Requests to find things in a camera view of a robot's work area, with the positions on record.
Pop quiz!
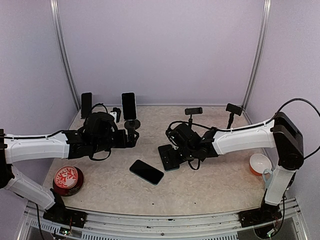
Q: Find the black clamp phone stand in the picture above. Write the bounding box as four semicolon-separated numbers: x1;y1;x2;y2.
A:
225;103;243;129

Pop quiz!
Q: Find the black gooseneck phone stand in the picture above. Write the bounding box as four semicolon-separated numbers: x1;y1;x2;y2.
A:
184;107;203;127

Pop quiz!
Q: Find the teal phone lying diagonal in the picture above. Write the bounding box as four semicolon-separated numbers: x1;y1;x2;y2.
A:
129;159;164;186

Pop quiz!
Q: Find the right aluminium frame post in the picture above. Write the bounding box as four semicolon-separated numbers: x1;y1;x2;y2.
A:
242;0;272;111

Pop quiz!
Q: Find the orange white bowl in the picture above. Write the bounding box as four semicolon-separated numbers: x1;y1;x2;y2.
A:
249;153;272;176

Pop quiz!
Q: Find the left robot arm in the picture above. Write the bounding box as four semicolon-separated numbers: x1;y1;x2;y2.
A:
0;111;140;223

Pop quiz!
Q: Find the left aluminium frame post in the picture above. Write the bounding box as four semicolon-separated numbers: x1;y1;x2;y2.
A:
50;0;81;111

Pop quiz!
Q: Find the aluminium front rail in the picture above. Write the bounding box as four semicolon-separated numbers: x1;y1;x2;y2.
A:
20;198;311;240

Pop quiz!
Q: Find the clear case phone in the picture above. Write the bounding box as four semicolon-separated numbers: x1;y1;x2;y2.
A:
80;92;93;119

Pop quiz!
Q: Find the light blue case phone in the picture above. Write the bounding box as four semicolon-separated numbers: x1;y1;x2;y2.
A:
121;92;137;121

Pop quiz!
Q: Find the light blue mug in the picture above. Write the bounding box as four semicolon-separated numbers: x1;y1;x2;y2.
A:
262;169;273;190

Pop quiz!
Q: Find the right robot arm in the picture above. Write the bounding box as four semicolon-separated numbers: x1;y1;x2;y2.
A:
158;108;319;222

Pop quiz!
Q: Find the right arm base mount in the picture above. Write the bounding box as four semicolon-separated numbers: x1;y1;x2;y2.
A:
238;206;283;228

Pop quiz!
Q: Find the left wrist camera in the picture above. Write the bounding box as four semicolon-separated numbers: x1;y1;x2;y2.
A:
109;107;122;123

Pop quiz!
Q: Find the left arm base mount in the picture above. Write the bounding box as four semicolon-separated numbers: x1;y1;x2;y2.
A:
43;204;87;229

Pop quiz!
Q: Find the aluminium frame post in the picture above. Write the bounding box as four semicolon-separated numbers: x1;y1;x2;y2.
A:
50;0;81;111
242;0;272;111

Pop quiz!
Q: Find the red patterned round tin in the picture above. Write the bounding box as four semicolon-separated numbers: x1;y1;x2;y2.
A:
52;165;84;197

